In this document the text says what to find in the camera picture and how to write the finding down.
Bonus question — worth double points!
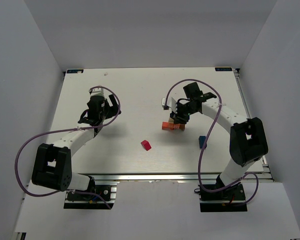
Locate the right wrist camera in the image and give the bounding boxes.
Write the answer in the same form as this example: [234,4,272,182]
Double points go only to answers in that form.
[161,97,177,113]

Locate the blue label corner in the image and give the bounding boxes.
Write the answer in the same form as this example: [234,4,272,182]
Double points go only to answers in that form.
[66,69,84,74]
[214,67,233,72]

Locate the brown rectangular block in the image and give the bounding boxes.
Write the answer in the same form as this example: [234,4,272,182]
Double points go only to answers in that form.
[179,123,186,131]

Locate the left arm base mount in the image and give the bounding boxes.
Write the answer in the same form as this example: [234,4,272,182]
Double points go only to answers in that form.
[63,176,118,210]

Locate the orange cube with window print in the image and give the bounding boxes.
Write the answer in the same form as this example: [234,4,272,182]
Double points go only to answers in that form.
[173,124,181,130]

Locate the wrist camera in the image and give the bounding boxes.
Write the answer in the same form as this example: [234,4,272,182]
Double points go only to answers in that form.
[161,97,177,113]
[89,86,105,97]

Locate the blue rectangular block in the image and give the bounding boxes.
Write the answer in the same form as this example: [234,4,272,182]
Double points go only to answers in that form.
[198,135,206,149]

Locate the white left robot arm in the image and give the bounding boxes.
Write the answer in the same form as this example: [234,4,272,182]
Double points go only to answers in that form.
[31,93,121,192]

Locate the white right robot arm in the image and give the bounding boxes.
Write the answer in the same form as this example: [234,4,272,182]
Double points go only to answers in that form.
[161,79,269,192]

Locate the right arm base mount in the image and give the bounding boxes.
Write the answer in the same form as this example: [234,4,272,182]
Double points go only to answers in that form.
[194,183,248,213]

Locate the cream rectangular wood block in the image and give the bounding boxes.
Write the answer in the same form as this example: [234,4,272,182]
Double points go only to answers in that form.
[168,117,175,124]

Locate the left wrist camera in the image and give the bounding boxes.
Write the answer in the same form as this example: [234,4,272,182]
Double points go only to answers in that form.
[89,86,105,97]

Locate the blue label left corner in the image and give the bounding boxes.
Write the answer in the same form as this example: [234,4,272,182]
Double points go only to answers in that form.
[66,69,84,74]

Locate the red-orange rectangular block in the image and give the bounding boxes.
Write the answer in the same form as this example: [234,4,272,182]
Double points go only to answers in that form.
[161,121,174,131]

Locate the red roof-shaped block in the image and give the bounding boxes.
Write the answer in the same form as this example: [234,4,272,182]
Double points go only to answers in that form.
[140,140,152,151]

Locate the blue label right corner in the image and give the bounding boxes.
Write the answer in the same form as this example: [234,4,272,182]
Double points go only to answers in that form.
[214,67,233,72]

